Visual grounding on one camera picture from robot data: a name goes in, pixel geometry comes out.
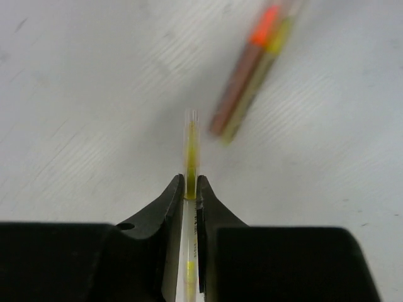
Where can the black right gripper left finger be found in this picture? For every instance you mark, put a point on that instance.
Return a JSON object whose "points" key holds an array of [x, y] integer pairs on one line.
{"points": [[135, 260]]}

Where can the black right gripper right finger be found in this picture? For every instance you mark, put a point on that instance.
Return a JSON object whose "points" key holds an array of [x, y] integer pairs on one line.
{"points": [[238, 262]]}

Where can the yellow gel pen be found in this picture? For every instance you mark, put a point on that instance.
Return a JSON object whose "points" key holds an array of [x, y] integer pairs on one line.
{"points": [[191, 158]]}

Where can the orange highlighter pen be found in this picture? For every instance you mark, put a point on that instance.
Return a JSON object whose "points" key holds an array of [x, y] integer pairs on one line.
{"points": [[245, 66]]}

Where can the yellow highlighter pen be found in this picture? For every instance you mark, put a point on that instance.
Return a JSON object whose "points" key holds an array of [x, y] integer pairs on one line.
{"points": [[272, 50]]}

